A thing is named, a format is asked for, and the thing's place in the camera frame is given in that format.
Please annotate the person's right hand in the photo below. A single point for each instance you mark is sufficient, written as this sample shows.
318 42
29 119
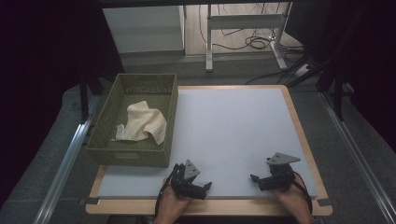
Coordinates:
294 199

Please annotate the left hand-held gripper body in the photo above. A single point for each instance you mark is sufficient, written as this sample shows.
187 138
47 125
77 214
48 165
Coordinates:
182 179

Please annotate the dark metal stand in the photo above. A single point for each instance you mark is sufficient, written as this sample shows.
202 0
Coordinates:
84 99
338 93

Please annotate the person's left hand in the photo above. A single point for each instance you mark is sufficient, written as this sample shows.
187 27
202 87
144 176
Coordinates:
171 203

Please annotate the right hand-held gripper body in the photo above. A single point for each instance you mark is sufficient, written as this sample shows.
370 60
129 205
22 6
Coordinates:
281 172

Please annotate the white power strip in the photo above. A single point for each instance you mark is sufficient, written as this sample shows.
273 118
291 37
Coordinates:
302 70

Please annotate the green woven basket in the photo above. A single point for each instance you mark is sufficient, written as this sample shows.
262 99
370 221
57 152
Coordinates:
130 155

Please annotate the grey metal desk frame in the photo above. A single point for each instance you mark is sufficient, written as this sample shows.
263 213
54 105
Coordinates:
243 21

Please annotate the black tape strip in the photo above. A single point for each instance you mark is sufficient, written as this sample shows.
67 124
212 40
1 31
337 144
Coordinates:
324 202
90 200

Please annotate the white table mat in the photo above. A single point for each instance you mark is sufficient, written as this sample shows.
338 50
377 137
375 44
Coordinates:
233 130

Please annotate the dark curtain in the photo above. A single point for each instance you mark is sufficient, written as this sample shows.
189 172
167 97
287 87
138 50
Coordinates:
46 77
367 62

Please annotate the white cabinet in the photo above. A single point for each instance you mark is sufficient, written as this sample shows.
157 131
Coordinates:
143 28

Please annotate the aluminium rail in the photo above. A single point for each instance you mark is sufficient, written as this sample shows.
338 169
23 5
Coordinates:
62 171
358 155

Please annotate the cream towel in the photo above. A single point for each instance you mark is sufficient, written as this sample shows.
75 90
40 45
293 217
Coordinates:
144 123

